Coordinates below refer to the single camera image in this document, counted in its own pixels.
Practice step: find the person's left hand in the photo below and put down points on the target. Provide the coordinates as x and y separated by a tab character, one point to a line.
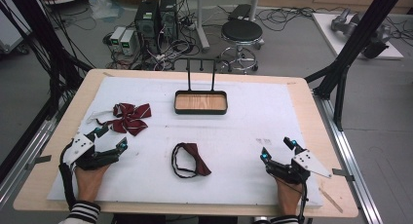
89	185

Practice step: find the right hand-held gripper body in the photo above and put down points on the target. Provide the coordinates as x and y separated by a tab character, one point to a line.
310	164

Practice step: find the black computer tower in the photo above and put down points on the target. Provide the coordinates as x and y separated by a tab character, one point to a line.
168	16
146	19

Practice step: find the person's right hand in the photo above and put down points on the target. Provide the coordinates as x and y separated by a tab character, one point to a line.
287	194

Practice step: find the grey metal bracket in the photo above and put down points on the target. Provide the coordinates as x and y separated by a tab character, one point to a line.
40	159
342	174

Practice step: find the white foam mat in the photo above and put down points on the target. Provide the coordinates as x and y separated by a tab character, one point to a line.
233	136

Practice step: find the white power supply unit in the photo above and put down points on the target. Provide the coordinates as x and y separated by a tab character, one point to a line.
127	42
117	37

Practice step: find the black rack with wooden base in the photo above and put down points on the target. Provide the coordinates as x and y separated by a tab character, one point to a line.
201	102

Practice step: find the black flat box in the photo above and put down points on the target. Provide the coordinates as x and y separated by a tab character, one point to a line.
240	12

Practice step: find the striped burgundy bow tie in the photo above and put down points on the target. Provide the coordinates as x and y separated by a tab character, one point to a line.
131	118

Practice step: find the plain burgundy bow tie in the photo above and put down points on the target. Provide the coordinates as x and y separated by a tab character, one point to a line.
198	161

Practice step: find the white floor board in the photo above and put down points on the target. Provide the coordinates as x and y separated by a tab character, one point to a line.
328	32

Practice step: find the black round stool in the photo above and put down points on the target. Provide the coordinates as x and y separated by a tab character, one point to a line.
242	30

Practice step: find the aluminium rail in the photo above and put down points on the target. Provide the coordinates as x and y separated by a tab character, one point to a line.
344	146
22	159

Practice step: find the clear plastic bag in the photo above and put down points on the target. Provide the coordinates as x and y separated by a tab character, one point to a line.
104	8

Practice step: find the thin wooden stick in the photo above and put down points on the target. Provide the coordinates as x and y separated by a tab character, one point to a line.
330	200

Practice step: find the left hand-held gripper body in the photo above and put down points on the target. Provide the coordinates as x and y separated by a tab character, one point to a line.
79	147

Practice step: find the white desk leg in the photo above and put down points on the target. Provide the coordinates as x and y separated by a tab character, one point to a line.
255	5
203	32

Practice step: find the white cabinet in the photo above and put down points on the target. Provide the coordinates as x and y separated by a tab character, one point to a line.
9	32

